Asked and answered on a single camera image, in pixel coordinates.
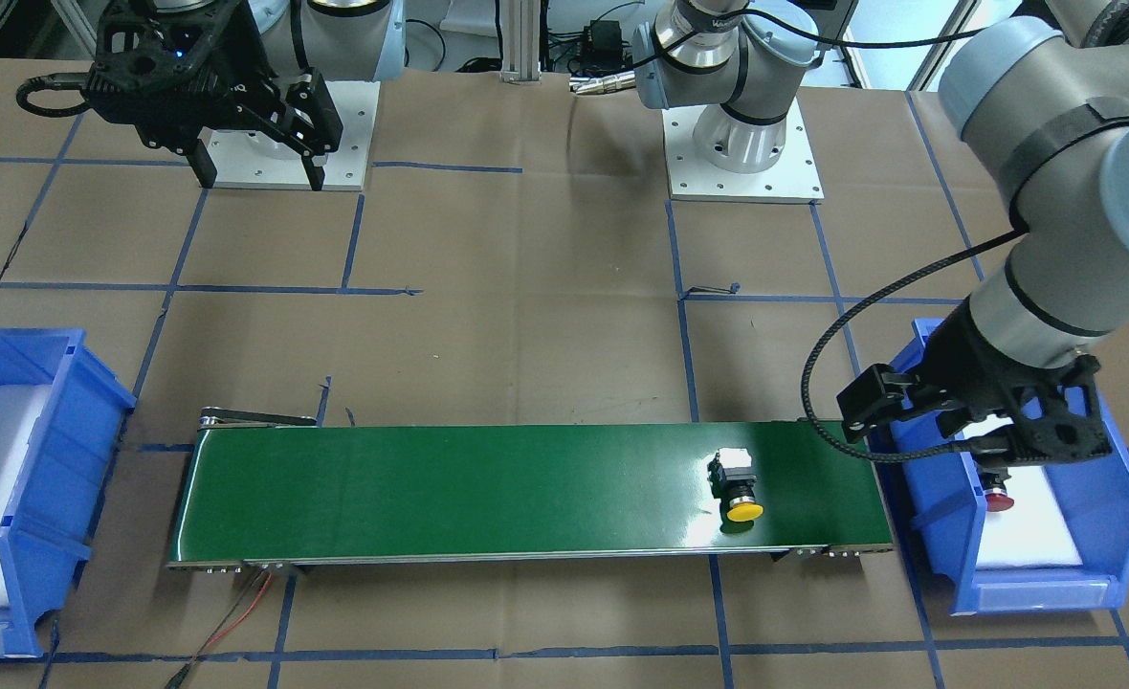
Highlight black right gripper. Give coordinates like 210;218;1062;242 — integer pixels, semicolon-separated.
186;69;344;191

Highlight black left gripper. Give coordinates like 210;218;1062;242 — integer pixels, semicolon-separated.
837;306;1029;442

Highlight yellow push button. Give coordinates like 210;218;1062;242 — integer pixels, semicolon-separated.
706;448;764;522

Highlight red push button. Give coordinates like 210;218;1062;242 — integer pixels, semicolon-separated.
977;465;1015;514

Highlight blue plastic bin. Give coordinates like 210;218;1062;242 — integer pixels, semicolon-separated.
0;328;135;659
869;319;1129;616

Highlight green conveyor belt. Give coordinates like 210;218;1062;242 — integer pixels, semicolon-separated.
167;420;893;570

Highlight black power adapter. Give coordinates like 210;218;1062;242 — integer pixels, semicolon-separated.
579;19;623;62

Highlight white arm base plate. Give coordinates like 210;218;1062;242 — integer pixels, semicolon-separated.
660;101;826;204
196;80;380;192

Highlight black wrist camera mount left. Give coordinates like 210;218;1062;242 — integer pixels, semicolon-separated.
963;354;1113;468

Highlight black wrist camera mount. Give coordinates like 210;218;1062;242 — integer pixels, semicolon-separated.
963;354;1113;468
81;0;278;154

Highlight black braided cable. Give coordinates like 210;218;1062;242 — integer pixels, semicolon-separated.
800;228;1029;465

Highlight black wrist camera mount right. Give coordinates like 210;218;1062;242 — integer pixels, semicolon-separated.
81;0;278;154

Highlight aluminium profile post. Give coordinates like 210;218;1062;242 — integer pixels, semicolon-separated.
495;1;546;82

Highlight red black conveyor wires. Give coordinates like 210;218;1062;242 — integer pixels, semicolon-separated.
165;569;278;689

